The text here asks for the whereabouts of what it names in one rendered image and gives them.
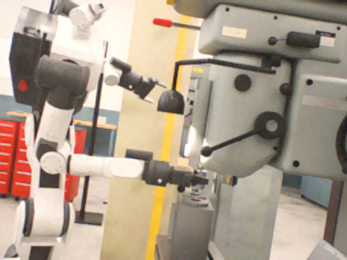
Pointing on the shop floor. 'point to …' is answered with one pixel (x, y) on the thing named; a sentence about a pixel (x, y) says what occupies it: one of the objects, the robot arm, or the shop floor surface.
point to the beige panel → (148, 133)
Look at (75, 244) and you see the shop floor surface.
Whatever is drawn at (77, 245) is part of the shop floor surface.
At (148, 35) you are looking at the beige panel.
